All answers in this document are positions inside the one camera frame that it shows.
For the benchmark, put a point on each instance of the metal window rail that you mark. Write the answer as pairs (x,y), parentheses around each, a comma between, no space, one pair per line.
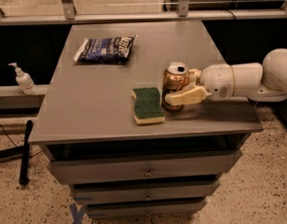
(26,12)

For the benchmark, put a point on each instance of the bottom grey drawer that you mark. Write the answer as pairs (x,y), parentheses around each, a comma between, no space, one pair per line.
(144,208)

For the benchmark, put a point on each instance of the orange soda can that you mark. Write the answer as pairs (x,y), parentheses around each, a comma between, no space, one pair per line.
(175,77)

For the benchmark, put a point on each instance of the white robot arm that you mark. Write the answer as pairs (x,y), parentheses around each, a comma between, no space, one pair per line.
(261,82)

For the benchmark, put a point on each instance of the grey drawer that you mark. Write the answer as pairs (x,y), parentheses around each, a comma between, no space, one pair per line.
(144,208)
(140,168)
(148,192)

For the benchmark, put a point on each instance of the white pump bottle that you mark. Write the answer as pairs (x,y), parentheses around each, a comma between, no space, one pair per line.
(24,80)

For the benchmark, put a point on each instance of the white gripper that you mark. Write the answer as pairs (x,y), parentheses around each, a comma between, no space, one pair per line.
(216,81)

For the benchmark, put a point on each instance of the grey drawer cabinet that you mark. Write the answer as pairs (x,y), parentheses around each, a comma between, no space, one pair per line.
(111,141)

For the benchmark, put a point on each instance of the black stand leg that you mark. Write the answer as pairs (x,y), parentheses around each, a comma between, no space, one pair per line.
(25,155)

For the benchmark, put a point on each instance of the blue chip bag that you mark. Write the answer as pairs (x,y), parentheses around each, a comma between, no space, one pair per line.
(105,50)

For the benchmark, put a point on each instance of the top grey drawer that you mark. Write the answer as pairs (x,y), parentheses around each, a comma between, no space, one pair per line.
(140,168)

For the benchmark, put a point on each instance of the green and yellow sponge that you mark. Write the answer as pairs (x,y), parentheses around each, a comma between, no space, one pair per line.
(147,106)

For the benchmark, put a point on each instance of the middle grey drawer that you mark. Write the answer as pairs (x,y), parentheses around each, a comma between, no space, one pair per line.
(148,192)

